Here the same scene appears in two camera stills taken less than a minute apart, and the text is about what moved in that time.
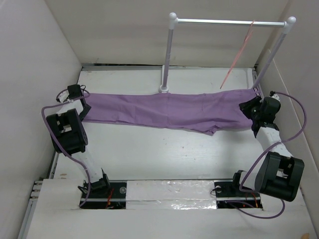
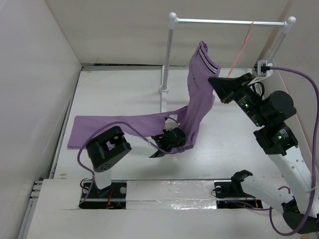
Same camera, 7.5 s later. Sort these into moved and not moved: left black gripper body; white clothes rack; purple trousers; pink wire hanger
Moved: purple trousers; left black gripper body
Not moved: white clothes rack; pink wire hanger
